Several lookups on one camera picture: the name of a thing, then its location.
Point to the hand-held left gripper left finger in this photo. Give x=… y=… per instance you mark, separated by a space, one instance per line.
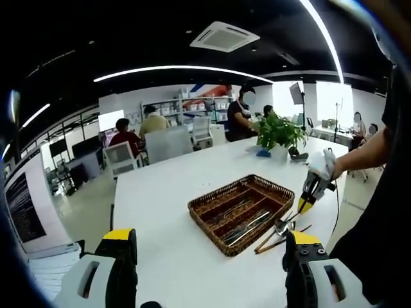
x=96 y=282

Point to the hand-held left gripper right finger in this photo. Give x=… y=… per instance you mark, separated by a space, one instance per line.
x=321 y=282

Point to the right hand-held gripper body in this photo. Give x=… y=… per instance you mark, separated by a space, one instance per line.
x=324 y=163

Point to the silver spoon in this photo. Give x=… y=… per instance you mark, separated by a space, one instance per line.
x=293 y=224
x=282 y=227

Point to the brown wicker storage slots tray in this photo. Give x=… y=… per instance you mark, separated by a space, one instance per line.
x=273 y=195

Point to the silver fork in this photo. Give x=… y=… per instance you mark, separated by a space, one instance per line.
x=237 y=208
x=229 y=215

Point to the white storage shelf rack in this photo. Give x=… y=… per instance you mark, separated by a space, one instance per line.
x=192 y=107

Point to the black curved object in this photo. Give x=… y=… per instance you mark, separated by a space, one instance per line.
x=298 y=155

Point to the green plant in white pot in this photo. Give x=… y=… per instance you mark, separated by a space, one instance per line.
x=279 y=134

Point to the blue cloth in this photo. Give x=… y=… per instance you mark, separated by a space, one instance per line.
x=263 y=153

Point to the person's black clothing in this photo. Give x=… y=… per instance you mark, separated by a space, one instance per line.
x=385 y=240

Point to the black panel on tripod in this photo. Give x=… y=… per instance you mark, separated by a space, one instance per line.
x=296 y=91

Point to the white laptop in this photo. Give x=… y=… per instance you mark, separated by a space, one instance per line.
x=25 y=208

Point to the small white cabinet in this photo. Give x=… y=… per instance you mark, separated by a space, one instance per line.
x=217 y=134

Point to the white office chair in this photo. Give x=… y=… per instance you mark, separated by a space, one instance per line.
x=202 y=128
x=120 y=155

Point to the long ceiling light strip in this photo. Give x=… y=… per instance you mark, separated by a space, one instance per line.
x=327 y=32

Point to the black desk monitors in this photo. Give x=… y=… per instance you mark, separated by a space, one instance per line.
x=85 y=147

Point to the black screen on stand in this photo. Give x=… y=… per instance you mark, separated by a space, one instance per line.
x=58 y=148

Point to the grey mesh office chair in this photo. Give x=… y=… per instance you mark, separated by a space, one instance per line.
x=168 y=146

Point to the white ceiling air conditioner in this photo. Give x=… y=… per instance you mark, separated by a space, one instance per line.
x=224 y=37

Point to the curved ceiling light strip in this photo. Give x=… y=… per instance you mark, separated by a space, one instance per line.
x=176 y=67

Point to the short ceiling light strip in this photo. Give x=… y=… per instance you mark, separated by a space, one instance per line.
x=37 y=114

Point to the bright white wall display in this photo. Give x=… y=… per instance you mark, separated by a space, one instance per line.
x=110 y=120

